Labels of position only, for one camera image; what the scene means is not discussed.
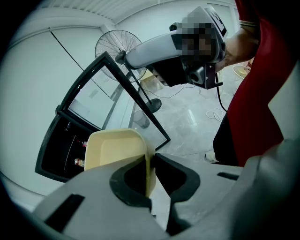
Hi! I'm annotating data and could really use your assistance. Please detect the beige cardboard piece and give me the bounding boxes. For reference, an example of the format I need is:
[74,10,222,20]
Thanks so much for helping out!
[142,70,165,91]

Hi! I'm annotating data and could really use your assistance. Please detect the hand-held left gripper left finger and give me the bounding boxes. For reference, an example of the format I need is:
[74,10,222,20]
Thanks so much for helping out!
[34,154,170,240]

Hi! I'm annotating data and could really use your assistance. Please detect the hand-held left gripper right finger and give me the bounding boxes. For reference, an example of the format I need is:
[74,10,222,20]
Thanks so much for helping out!
[154,138,300,240]

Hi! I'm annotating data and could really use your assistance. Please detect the beige round stool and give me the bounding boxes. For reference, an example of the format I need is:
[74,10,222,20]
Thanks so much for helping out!
[233,64,250,78]

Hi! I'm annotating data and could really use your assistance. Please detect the person's black trousers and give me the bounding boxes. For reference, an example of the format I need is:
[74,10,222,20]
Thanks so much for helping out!
[212,112,240,166]

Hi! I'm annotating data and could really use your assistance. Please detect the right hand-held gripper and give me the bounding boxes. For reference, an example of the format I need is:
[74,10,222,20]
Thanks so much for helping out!
[125,5,228,90]

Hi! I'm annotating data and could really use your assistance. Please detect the black standing fan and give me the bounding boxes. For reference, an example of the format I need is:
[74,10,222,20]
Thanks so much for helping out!
[95,30,162,113]

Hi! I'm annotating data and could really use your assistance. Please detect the person in red shirt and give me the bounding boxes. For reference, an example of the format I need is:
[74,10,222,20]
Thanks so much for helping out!
[231,0,296,167]

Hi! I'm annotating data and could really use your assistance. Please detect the white shoe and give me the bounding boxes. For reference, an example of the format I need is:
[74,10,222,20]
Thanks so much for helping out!
[204,151,218,163]

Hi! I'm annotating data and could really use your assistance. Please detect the white cable coil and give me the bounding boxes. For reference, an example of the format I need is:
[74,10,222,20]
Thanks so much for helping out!
[205,107,224,122]

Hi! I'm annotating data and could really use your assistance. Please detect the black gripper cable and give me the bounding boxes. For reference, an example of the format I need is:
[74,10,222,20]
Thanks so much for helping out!
[215,70,228,113]

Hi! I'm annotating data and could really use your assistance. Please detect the person's right forearm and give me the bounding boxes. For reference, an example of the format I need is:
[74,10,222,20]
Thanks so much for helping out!
[215,21,260,72]

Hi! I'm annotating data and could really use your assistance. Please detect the yellow square container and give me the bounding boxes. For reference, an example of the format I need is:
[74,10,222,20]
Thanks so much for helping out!
[84,127,157,197]

